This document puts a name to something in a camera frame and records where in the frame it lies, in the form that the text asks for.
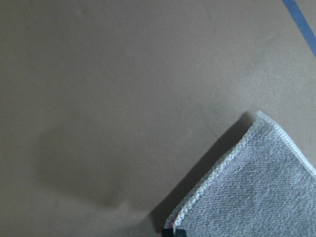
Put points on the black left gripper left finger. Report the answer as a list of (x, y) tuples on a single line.
[(167, 233)]

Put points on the pink and grey towel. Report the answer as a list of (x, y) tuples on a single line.
[(262, 187)]

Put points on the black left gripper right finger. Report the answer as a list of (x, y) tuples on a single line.
[(180, 233)]

